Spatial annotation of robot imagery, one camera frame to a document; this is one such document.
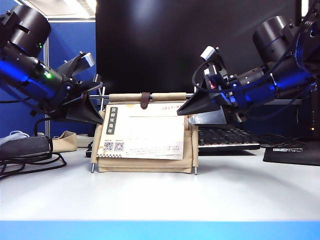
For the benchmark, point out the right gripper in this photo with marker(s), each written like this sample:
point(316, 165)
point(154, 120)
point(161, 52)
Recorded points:
point(247, 87)

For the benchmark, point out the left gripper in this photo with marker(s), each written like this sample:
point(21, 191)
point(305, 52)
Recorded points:
point(65, 97)

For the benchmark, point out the white calendar page card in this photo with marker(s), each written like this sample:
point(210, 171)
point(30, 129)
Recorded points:
point(150, 135)

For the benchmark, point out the beige fabric desk calendar stand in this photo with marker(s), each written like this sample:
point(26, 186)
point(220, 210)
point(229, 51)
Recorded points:
point(145, 167)

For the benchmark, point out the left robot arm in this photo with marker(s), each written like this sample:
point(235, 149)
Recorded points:
point(25, 27)

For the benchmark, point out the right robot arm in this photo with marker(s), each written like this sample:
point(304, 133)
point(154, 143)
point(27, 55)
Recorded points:
point(272, 35)

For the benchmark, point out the black keyboard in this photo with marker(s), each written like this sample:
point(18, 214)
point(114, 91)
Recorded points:
point(225, 140)

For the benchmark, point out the beige fabric pouch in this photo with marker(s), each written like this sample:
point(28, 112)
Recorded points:
point(66, 143)

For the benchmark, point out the large black monitor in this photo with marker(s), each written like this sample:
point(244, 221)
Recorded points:
point(150, 45)

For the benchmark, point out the black mouse pad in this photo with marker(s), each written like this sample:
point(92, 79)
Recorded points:
point(292, 156)

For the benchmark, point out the black HSD monitor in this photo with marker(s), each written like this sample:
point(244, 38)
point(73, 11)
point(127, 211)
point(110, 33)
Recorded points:
point(315, 120)

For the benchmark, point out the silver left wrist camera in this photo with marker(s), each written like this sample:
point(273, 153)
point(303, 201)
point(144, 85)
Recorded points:
point(88, 59)

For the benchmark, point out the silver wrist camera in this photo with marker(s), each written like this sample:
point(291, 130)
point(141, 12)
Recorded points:
point(88, 59)
point(210, 53)

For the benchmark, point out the silver partition post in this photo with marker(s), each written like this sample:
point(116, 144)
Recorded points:
point(47, 130)

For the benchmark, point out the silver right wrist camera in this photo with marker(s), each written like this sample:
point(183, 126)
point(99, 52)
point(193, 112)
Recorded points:
point(210, 53)

